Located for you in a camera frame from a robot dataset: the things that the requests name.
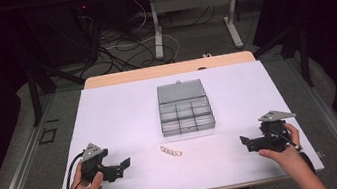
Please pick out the white desk with metal legs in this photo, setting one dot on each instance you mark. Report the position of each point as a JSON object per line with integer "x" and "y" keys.
{"x": 191, "y": 0}

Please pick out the clear plastic compartment box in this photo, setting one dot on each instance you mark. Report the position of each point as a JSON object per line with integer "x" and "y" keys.
{"x": 185, "y": 112}

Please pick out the black computer tower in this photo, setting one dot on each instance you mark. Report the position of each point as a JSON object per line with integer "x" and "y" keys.
{"x": 69, "y": 31}

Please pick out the white table mat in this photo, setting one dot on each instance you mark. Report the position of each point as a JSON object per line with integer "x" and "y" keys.
{"x": 126, "y": 121}

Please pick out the black floor socket frame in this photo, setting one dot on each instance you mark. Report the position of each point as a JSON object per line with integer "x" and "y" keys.
{"x": 48, "y": 136}

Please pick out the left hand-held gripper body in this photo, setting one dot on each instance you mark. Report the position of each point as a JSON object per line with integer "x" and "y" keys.
{"x": 93, "y": 158}

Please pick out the black metal stand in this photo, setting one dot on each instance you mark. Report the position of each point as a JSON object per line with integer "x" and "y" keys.
{"x": 297, "y": 45}
{"x": 37, "y": 84}

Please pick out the person's right hand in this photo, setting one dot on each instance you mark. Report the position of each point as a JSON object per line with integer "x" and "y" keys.
{"x": 285, "y": 158}

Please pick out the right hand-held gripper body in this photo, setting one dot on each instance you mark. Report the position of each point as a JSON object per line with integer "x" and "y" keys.
{"x": 275, "y": 132}

